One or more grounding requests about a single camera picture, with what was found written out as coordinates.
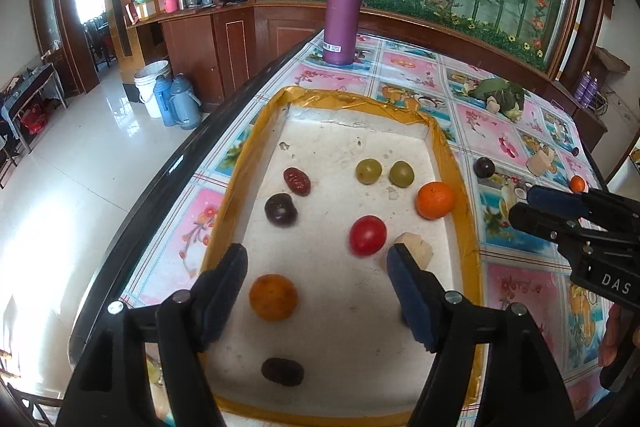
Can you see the pale vegetable stem piece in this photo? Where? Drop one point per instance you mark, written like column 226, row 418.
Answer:
column 494, row 107

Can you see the purple canister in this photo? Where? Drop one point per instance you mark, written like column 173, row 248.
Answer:
column 582, row 86
column 593, row 89

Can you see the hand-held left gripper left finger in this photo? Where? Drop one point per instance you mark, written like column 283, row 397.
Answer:
column 227, row 294

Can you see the peeled banana piece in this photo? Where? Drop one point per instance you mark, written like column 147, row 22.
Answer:
column 415, row 249
column 540, row 162

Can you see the purple drink bottle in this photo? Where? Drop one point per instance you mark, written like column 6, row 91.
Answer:
column 340, row 9

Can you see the matte orange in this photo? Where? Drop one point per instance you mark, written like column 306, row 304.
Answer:
column 273, row 297

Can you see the green leafy vegetable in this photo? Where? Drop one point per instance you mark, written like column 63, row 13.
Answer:
column 500, row 93

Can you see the green grape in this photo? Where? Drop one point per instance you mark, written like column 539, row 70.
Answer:
column 368, row 170
column 401, row 173

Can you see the dark oblong date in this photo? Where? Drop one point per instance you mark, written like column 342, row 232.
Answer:
column 282, row 371

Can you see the white plastic bucket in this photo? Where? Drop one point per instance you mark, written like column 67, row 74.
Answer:
column 150, row 87

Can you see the person's right hand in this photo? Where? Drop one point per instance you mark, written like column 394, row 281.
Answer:
column 612, row 337

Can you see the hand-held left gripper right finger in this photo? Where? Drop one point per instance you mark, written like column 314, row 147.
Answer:
column 410, row 297

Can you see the cardboard box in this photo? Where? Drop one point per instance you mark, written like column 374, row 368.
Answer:
column 610, row 59

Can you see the blue thermos jug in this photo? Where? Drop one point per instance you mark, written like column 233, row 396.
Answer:
column 162, row 99
column 184, row 103

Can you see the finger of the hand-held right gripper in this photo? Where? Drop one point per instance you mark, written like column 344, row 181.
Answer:
column 555, row 202
column 537, row 219

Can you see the white foam tray yellow tape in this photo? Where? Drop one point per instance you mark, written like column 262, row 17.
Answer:
column 340, row 267

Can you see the dark purple plum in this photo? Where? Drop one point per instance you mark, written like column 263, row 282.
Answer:
column 280, row 209
column 483, row 167

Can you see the red cherry tomato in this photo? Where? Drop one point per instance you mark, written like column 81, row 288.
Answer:
column 367, row 234

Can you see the red bag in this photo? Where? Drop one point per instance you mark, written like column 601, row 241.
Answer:
column 32, row 119

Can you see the glossy orange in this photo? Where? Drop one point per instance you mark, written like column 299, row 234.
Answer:
column 436, row 200
column 577, row 183

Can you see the red jujube date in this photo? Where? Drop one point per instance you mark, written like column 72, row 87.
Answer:
column 296, row 181

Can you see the grey side table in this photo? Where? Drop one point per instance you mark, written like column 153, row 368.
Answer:
column 25, row 94

